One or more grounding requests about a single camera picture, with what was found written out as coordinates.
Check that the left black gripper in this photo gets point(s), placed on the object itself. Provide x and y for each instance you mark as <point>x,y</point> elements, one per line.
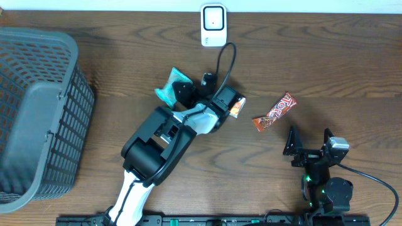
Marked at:
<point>183,91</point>

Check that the grey plastic shopping basket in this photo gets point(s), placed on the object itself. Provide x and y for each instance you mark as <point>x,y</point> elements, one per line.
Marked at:
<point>46,110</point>

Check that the orange snack sachet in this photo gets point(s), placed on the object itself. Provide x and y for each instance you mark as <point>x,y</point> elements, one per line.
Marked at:
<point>237,107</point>

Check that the red chocolate bar wrapper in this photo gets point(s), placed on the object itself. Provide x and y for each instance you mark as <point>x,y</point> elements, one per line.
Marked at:
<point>277,111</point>

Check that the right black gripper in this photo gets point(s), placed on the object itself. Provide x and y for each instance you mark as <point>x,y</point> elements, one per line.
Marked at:
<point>307,156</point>

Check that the teal snack packet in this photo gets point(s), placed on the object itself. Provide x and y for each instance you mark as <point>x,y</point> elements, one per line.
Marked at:
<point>167,93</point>

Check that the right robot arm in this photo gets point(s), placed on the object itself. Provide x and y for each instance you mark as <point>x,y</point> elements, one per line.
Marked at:
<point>329,195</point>

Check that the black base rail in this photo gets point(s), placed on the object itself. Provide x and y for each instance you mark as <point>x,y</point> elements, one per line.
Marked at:
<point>274,218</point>

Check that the white barcode scanner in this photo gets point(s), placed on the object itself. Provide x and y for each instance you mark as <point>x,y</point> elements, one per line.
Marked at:
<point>213,18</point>

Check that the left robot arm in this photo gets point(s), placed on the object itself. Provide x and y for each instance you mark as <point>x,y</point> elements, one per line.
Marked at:
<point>156,147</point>

